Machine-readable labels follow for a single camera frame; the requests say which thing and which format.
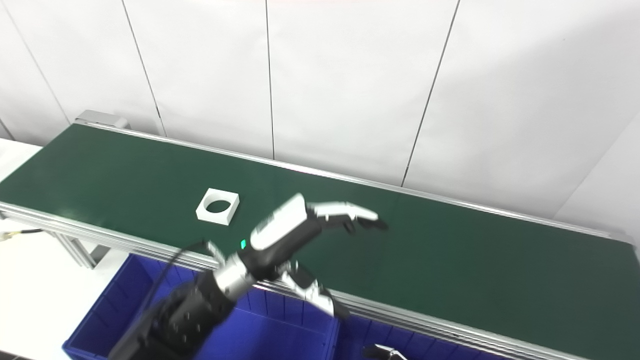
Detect aluminium conveyor support leg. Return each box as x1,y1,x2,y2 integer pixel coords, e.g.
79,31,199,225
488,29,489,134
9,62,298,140
50,232,111,270

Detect white square part with hole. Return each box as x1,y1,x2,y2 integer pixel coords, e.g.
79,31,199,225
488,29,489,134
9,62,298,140
195,188,240,226

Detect grey conveyor end housing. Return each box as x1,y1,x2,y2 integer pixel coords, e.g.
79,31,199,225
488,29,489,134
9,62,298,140
75,110,131,130

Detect green conveyor belt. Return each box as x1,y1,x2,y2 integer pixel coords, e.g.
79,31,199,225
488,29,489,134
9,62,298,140
0,122,640,360

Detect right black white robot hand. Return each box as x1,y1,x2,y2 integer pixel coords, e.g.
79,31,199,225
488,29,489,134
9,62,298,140
362,344,408,360

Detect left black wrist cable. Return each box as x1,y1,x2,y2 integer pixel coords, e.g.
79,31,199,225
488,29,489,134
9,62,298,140
135,240,221,341

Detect blue plastic bin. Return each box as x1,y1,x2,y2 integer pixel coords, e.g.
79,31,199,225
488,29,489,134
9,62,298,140
62,253,341,360
334,312,506,360

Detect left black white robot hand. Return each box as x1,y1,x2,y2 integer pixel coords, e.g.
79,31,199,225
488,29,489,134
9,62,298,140
239,192,389,319

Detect black cable with yellow tip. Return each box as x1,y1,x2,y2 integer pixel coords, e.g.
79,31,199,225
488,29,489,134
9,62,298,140
0,228,45,242

